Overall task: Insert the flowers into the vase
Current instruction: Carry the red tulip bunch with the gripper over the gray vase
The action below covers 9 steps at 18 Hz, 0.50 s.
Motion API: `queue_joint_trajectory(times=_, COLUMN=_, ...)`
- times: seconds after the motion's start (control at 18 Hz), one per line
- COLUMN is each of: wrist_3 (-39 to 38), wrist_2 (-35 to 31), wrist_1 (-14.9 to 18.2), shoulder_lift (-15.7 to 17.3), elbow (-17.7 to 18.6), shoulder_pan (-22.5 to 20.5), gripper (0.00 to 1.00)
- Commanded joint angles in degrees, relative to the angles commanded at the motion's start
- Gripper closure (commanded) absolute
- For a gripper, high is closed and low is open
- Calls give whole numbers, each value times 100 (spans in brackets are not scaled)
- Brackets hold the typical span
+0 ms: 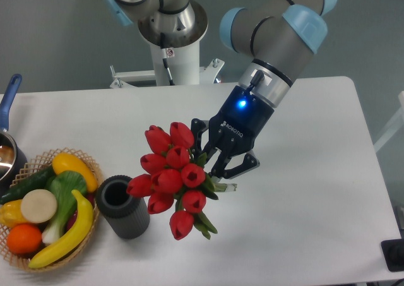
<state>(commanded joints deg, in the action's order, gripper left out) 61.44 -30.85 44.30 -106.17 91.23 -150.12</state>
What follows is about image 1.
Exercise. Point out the yellow lemon squash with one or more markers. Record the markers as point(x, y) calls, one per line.
point(68, 162)

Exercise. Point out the white furniture frame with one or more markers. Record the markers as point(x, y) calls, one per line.
point(394, 124)

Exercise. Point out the yellow bell pepper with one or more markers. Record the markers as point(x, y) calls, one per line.
point(11, 214)

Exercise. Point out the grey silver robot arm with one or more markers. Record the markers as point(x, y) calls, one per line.
point(280, 36)

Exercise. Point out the black device at edge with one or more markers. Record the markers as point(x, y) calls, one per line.
point(393, 254)

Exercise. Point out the red fruit in basket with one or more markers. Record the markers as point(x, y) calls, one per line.
point(91, 198)

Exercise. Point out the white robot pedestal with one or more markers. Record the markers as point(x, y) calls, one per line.
point(179, 64)

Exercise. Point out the beige round disc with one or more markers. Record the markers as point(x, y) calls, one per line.
point(38, 206)

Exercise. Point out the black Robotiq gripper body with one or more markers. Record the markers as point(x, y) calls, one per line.
point(241, 118)

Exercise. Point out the green cucumber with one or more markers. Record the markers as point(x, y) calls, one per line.
point(35, 181)

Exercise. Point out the yellow banana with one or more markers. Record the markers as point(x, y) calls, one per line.
point(71, 239)

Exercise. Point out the white table clamp bracket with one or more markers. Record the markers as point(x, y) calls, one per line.
point(207, 75)

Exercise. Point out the orange fruit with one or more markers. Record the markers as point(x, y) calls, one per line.
point(24, 238)

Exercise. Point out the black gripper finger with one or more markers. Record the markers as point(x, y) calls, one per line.
point(220, 170)
point(199, 128)

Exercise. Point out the green bok choy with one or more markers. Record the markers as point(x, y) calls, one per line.
point(61, 187)

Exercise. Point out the blue handled saucepan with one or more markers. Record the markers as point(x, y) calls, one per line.
point(12, 158)

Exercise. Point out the woven wicker basket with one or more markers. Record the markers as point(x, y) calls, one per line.
point(40, 162)

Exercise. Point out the red tulip bouquet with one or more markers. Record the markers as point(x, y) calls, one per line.
point(175, 177)

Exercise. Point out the dark grey ribbed vase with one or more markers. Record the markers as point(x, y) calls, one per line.
point(128, 216)

